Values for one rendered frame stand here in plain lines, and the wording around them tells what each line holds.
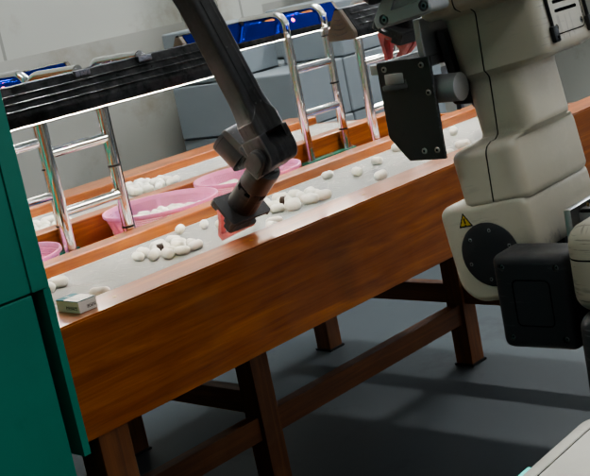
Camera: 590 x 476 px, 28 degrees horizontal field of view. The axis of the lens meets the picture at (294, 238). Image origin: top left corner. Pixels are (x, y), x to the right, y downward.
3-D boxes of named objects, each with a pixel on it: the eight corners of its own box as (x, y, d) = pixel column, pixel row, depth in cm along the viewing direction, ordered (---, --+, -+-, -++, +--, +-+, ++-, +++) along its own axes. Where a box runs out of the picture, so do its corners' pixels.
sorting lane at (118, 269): (594, 109, 307) (592, 101, 307) (9, 356, 184) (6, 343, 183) (497, 116, 328) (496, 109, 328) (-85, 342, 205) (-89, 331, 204)
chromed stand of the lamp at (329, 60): (359, 159, 332) (329, -1, 322) (311, 177, 318) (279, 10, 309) (310, 161, 345) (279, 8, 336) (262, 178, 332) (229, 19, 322)
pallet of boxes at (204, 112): (348, 207, 616) (309, 1, 594) (464, 203, 570) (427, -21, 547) (210, 269, 539) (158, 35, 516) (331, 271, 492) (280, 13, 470)
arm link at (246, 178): (268, 179, 207) (288, 170, 211) (243, 152, 208) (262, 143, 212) (252, 204, 211) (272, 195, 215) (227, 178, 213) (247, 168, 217)
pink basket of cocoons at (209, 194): (244, 221, 276) (236, 181, 274) (193, 253, 252) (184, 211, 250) (146, 232, 287) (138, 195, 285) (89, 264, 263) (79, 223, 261)
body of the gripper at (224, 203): (208, 205, 216) (224, 178, 211) (246, 191, 223) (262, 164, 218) (228, 231, 214) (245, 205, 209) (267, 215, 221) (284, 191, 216)
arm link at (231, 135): (263, 162, 201) (297, 143, 206) (220, 115, 204) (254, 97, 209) (244, 202, 211) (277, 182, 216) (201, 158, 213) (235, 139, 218)
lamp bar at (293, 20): (346, 23, 348) (342, -2, 346) (191, 62, 305) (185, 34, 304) (327, 25, 353) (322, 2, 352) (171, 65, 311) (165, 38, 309)
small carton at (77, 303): (98, 306, 185) (95, 294, 184) (80, 314, 182) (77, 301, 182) (75, 304, 189) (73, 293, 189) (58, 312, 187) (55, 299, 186)
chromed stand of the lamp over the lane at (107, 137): (201, 267, 238) (153, 46, 228) (125, 299, 224) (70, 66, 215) (143, 265, 251) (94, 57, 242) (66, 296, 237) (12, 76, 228)
